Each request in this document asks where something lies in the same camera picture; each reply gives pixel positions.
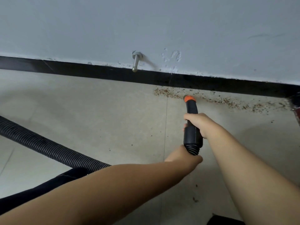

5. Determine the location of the person's left hand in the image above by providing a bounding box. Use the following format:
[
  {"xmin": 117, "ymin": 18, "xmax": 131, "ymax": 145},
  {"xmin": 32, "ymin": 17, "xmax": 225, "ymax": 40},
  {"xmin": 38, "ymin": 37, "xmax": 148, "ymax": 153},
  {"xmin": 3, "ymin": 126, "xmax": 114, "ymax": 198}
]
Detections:
[{"xmin": 164, "ymin": 145, "xmax": 203, "ymax": 173}]

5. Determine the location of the black orange-tipped vacuum nozzle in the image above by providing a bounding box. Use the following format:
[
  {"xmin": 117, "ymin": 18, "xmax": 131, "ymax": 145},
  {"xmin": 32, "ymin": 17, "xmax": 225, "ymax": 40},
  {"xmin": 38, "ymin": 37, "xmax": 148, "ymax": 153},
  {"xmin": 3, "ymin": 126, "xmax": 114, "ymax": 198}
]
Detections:
[{"xmin": 183, "ymin": 95, "xmax": 204, "ymax": 148}]

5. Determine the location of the black baseboard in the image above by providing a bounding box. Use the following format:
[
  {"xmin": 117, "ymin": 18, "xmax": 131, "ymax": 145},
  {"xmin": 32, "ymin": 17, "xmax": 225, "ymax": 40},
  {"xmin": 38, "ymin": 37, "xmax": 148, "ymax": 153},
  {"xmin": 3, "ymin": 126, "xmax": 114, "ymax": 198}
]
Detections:
[{"xmin": 0, "ymin": 55, "xmax": 300, "ymax": 98}]

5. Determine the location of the person's left forearm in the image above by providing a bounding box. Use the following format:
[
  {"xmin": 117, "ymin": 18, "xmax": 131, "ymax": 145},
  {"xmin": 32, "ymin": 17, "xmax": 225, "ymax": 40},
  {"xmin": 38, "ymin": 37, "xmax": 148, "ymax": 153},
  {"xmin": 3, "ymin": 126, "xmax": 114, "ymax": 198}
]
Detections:
[{"xmin": 0, "ymin": 159, "xmax": 188, "ymax": 225}]

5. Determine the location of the person's black shoe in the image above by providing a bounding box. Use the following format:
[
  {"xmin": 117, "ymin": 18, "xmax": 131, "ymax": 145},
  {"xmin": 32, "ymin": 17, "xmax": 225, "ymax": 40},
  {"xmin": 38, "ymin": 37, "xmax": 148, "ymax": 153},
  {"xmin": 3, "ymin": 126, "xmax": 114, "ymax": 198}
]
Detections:
[{"xmin": 206, "ymin": 214, "xmax": 247, "ymax": 225}]

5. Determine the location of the dark furniture edge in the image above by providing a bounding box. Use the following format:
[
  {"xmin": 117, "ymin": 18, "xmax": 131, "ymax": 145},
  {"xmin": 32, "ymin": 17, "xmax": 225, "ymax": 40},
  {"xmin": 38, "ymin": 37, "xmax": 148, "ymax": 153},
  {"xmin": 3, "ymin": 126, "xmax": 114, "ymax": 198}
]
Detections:
[{"xmin": 289, "ymin": 92, "xmax": 300, "ymax": 127}]

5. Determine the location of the person's right forearm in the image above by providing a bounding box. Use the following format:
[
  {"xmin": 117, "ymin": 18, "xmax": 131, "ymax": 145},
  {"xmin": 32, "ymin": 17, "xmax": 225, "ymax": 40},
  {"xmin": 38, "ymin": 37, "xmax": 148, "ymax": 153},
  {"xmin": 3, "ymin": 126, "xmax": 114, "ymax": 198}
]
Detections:
[{"xmin": 203, "ymin": 124, "xmax": 300, "ymax": 225}]

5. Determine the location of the black corrugated vacuum hose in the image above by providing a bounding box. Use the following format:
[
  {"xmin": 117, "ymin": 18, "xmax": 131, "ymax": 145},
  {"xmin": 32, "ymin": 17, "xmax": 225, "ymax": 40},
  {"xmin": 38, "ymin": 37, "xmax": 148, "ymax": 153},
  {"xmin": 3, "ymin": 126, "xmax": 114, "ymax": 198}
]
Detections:
[{"xmin": 0, "ymin": 116, "xmax": 201, "ymax": 175}]

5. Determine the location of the scatter of brown crumbs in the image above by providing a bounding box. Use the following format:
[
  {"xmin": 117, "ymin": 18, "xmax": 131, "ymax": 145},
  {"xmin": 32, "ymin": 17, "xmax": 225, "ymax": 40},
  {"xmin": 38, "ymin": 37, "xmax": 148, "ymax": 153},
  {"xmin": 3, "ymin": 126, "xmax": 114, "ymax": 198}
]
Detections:
[{"xmin": 153, "ymin": 87, "xmax": 292, "ymax": 114}]

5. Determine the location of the metal door stopper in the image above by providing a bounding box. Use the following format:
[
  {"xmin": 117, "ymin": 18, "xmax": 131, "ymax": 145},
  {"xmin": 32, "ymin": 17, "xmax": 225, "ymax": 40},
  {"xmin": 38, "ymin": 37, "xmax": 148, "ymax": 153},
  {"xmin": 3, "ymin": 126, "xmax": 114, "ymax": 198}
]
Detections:
[{"xmin": 131, "ymin": 51, "xmax": 144, "ymax": 73}]

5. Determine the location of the person's right hand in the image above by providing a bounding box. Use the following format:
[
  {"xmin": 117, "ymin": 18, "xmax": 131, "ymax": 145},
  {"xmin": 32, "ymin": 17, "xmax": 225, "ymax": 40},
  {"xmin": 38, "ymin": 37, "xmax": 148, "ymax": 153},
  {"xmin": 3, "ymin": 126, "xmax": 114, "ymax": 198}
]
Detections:
[{"xmin": 182, "ymin": 113, "xmax": 220, "ymax": 140}]

